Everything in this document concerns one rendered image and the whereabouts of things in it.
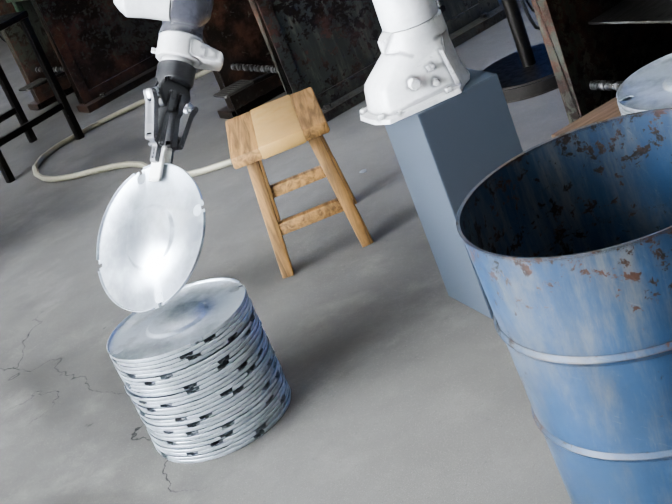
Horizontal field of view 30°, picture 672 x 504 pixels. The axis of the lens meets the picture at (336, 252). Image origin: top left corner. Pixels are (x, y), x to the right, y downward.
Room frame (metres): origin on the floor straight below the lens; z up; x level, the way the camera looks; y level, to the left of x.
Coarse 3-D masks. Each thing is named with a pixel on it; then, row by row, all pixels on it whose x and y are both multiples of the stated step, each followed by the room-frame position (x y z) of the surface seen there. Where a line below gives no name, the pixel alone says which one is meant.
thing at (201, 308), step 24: (192, 288) 2.36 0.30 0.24; (216, 288) 2.31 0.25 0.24; (240, 288) 2.27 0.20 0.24; (144, 312) 2.34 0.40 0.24; (168, 312) 2.28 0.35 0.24; (192, 312) 2.23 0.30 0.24; (216, 312) 2.20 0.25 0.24; (120, 336) 2.27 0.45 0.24; (144, 336) 2.23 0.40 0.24; (168, 336) 2.18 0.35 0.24; (192, 336) 2.14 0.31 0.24; (120, 360) 2.15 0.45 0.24; (144, 360) 2.11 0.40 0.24
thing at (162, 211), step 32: (128, 192) 2.37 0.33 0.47; (160, 192) 2.30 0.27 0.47; (192, 192) 2.24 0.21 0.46; (128, 224) 2.33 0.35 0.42; (160, 224) 2.25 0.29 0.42; (192, 224) 2.20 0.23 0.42; (96, 256) 2.34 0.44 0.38; (128, 256) 2.28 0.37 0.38; (160, 256) 2.22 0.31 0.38; (192, 256) 2.17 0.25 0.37; (128, 288) 2.25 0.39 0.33; (160, 288) 2.19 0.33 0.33
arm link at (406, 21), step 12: (372, 0) 2.31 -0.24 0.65; (384, 0) 2.27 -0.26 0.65; (396, 0) 2.26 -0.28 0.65; (408, 0) 2.25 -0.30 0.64; (420, 0) 2.26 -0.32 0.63; (432, 0) 2.28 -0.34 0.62; (384, 12) 2.28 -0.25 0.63; (396, 12) 2.26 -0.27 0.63; (408, 12) 2.25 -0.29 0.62; (420, 12) 2.25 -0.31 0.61; (432, 12) 2.27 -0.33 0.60; (384, 24) 2.29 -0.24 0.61; (396, 24) 2.26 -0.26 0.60; (408, 24) 2.25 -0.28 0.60
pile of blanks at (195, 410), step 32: (256, 320) 2.22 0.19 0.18; (192, 352) 2.11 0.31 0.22; (224, 352) 2.13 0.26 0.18; (256, 352) 2.16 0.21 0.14; (128, 384) 2.18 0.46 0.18; (160, 384) 2.13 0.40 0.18; (192, 384) 2.11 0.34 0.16; (224, 384) 2.11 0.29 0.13; (256, 384) 2.14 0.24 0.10; (288, 384) 2.26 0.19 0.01; (160, 416) 2.13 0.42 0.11; (192, 416) 2.10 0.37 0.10; (224, 416) 2.10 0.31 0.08; (256, 416) 2.12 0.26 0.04; (160, 448) 2.17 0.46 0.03; (192, 448) 2.12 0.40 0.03; (224, 448) 2.10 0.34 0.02
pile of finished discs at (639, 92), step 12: (660, 60) 2.14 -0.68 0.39; (636, 72) 2.12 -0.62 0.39; (648, 72) 2.11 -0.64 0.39; (660, 72) 2.09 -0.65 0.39; (624, 84) 2.10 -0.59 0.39; (636, 84) 2.08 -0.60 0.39; (648, 84) 2.05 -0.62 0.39; (660, 84) 2.03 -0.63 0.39; (624, 96) 2.04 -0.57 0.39; (636, 96) 2.02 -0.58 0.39; (648, 96) 2.00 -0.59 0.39; (660, 96) 1.98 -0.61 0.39; (624, 108) 1.99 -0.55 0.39; (636, 108) 1.97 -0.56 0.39; (648, 108) 1.95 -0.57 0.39; (660, 108) 1.93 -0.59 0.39
